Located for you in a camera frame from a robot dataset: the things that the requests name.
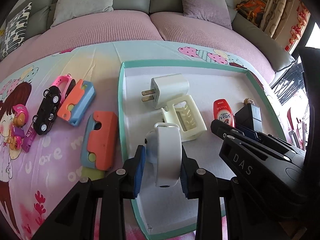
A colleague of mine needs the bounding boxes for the black power adapter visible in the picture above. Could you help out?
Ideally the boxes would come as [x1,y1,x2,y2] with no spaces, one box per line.
[234,103,263,132]

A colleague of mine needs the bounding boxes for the small red white bottle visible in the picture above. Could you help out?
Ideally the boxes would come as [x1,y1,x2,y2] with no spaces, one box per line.
[213,99,235,127]

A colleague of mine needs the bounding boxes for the white round band device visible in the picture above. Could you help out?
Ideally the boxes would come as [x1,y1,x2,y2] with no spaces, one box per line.
[145,122,182,187]

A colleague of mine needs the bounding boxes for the cream hair claw clip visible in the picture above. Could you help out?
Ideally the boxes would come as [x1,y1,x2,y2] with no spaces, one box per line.
[161,95,207,142]

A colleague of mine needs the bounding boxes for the orange blue green toy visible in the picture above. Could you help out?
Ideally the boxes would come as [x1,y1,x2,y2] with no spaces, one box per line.
[80,111,118,180]

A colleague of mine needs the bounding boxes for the white charger cube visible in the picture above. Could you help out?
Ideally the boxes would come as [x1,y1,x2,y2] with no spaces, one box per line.
[142,74,189,109]

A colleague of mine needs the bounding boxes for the black toy car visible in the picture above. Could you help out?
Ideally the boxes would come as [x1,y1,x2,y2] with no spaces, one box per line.
[33,86,61,135]

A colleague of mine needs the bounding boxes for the pink kids smartwatch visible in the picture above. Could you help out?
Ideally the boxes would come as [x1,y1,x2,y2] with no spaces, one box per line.
[52,74,76,104]

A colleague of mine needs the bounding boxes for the teal shallow cardboard tray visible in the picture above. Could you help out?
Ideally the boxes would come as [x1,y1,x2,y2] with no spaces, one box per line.
[118,60,287,239]

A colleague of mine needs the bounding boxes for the cartoon printed blanket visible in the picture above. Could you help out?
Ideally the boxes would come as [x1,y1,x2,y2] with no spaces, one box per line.
[1,41,288,239]

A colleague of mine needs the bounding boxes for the purple comb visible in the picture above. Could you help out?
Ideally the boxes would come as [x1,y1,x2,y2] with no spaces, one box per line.
[22,122,37,153]

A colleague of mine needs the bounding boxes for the orange red toy by curtain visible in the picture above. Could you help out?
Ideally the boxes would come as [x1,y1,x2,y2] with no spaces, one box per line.
[235,0,266,27]

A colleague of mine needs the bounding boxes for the pink helmet puppy figurine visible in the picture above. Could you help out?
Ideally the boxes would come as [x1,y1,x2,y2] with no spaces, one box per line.
[7,104,29,150]

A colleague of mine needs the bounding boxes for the grey purple cushion right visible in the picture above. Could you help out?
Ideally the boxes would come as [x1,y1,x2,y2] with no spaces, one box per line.
[182,0,232,29]

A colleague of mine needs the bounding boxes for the pink sofa seat cover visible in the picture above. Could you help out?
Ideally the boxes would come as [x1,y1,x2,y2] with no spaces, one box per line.
[1,10,275,83]

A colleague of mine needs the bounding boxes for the grey sofa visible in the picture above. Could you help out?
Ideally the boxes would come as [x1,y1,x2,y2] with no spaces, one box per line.
[24,0,294,79]

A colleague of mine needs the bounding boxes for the black white patterned cushion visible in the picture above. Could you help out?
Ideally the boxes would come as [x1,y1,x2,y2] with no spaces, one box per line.
[1,2,32,61]

